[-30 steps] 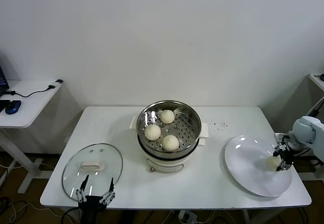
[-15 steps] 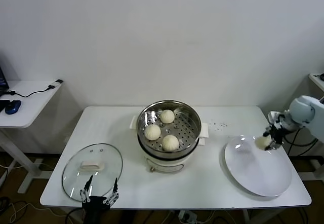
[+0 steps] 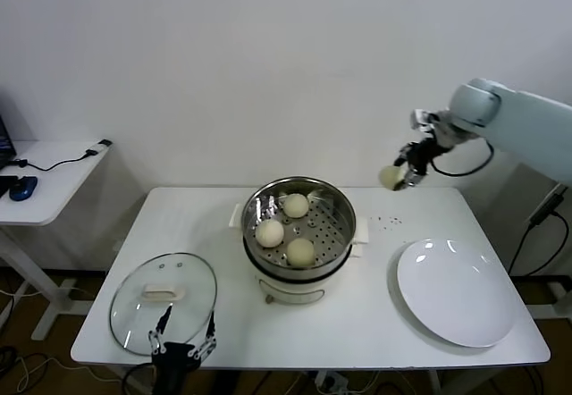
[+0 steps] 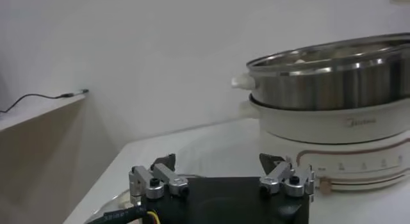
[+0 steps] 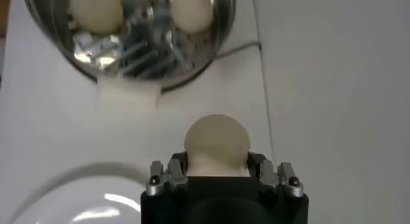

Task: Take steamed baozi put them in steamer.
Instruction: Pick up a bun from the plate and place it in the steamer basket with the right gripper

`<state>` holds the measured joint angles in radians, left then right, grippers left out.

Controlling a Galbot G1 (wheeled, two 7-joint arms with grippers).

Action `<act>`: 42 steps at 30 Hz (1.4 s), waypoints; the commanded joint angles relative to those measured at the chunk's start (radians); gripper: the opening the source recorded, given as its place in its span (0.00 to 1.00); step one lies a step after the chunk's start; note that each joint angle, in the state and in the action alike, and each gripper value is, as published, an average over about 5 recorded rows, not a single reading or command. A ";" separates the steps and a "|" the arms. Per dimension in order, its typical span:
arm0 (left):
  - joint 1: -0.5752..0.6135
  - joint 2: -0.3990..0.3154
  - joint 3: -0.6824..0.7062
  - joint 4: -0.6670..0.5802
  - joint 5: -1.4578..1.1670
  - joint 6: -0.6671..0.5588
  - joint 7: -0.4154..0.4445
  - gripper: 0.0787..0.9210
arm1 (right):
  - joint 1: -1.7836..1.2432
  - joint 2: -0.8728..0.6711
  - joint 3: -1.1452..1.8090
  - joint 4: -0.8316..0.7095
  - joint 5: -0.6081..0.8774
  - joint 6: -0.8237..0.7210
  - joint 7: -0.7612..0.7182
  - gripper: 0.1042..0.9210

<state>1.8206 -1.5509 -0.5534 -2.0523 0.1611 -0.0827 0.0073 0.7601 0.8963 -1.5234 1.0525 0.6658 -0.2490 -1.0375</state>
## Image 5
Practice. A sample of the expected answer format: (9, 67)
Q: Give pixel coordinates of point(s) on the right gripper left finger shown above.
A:
(173, 177)

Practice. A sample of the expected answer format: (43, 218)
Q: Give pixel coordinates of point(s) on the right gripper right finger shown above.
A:
(269, 177)

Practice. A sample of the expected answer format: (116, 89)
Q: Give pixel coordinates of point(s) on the white steamed baozi bun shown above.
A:
(96, 9)
(192, 11)
(216, 139)

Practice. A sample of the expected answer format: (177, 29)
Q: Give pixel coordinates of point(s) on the white round plate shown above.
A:
(80, 196)

